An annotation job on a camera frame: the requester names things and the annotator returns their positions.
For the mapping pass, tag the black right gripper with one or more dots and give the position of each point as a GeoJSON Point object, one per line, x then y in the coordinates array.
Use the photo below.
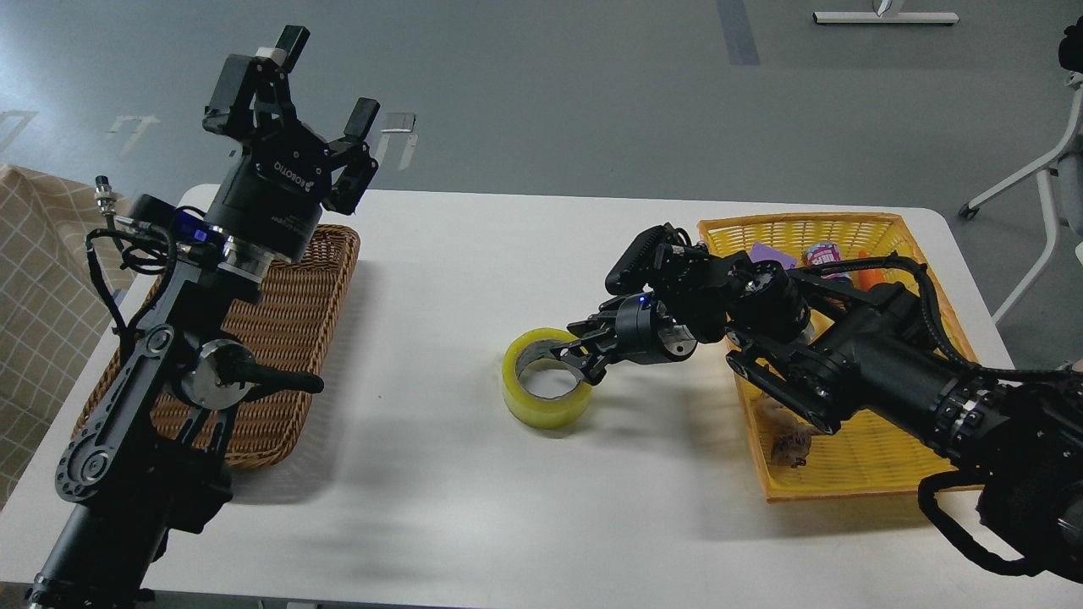
{"type": "Point", "coordinates": [645, 334]}

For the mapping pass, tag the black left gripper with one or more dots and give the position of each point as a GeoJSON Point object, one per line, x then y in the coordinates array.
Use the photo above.
{"type": "Point", "coordinates": [273, 198]}

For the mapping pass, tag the yellow tape roll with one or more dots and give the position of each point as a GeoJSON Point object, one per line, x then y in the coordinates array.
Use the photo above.
{"type": "Point", "coordinates": [540, 412]}

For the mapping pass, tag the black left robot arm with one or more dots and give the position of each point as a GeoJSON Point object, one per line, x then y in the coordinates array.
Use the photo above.
{"type": "Point", "coordinates": [152, 455]}

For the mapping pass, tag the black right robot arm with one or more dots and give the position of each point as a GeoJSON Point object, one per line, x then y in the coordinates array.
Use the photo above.
{"type": "Point", "coordinates": [830, 339]}

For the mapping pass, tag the purple foam cube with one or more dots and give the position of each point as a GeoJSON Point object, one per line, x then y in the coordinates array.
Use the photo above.
{"type": "Point", "coordinates": [761, 252]}

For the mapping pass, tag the brown wicker basket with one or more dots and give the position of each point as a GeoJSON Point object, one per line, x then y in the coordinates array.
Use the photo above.
{"type": "Point", "coordinates": [290, 329]}

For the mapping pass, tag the brown toy lion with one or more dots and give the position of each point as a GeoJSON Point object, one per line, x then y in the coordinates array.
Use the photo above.
{"type": "Point", "coordinates": [790, 437]}

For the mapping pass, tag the small purple can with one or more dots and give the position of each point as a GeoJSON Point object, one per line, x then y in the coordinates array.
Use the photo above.
{"type": "Point", "coordinates": [822, 253]}

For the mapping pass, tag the orange toy carrot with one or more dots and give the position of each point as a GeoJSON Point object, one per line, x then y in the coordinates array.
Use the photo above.
{"type": "Point", "coordinates": [871, 277]}

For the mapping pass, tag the white chair leg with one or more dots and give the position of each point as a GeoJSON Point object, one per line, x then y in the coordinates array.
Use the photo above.
{"type": "Point", "coordinates": [1057, 175]}

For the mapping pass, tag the white furniture base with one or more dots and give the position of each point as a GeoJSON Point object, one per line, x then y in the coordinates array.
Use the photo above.
{"type": "Point", "coordinates": [885, 13]}

